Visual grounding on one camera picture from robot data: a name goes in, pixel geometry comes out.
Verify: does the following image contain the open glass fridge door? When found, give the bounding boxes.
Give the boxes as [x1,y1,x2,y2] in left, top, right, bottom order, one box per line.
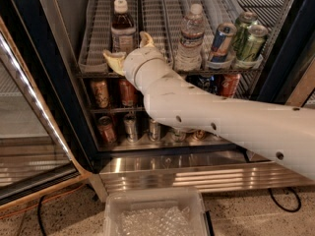
[0,17,92,209]

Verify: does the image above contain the silver can bottom left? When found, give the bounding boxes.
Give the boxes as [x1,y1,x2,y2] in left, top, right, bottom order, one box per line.
[123,113,139,143]

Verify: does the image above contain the top wire shelf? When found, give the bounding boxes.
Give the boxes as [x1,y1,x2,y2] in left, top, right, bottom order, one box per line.
[78,0,287,78]

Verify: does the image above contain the green can front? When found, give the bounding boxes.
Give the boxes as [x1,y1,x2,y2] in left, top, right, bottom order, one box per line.
[236,25,268,62]

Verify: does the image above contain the clear water bottle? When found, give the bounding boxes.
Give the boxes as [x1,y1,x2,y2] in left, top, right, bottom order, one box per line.
[175,4,205,72]

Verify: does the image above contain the silver can bottom centre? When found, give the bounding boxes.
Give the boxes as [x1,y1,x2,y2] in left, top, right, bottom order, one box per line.
[149,119,160,142]

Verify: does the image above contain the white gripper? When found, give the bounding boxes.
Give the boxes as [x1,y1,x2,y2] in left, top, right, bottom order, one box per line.
[102,31,165,86]

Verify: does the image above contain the red can middle shelf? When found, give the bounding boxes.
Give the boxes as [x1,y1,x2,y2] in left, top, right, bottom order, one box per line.
[219,74,240,97]

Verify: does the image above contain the copper can bottom shelf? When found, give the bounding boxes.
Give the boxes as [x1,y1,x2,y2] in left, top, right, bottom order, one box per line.
[97,116,117,144]

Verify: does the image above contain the clear plastic bin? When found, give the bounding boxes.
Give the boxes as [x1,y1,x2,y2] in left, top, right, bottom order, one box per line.
[103,187,213,236]

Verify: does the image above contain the green can rear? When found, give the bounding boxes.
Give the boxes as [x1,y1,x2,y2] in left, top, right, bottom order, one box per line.
[232,12,258,53]

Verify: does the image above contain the silver patterned can bottom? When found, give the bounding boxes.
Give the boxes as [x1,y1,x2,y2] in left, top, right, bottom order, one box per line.
[170,129,186,142]

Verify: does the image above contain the dark blue can middle shelf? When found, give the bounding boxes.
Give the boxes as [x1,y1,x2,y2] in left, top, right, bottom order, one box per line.
[195,76,218,94]

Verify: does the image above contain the stainless steel fridge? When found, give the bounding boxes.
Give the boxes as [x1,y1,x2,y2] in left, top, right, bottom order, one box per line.
[1,0,314,194]

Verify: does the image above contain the brown can bottom shelf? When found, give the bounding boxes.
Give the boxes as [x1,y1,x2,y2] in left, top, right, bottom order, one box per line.
[192,130,207,141]

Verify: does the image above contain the green can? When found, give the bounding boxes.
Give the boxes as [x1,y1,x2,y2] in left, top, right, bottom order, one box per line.
[236,25,268,62]
[232,12,258,53]

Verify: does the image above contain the tan can middle shelf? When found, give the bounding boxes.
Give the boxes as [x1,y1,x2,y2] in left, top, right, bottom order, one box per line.
[91,80,109,108]

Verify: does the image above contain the middle wire shelf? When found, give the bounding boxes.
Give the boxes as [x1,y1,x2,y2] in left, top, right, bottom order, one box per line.
[90,70,259,113]

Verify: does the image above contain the wire shelf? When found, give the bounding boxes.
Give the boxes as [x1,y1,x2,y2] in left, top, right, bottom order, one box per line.
[78,0,287,78]
[90,70,259,113]

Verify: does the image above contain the orange can middle shelf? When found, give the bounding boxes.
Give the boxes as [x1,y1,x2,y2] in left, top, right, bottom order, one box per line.
[118,79,137,107]

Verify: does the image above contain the black cable left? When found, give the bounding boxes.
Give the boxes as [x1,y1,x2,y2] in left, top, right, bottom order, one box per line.
[36,194,47,236]

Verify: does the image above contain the blue silver energy can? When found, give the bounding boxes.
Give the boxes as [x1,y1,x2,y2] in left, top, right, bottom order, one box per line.
[209,23,237,63]

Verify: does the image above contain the black power cable right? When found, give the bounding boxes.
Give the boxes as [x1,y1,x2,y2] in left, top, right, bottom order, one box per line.
[268,187,302,213]

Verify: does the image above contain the dark drink bottle white cap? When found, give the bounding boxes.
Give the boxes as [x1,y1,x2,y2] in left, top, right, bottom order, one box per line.
[111,0,136,54]

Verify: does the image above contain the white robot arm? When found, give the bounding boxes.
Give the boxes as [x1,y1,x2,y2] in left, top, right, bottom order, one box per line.
[103,31,315,180]

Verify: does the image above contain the orange cable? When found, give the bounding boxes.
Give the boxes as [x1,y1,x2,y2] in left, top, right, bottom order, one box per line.
[0,183,87,220]

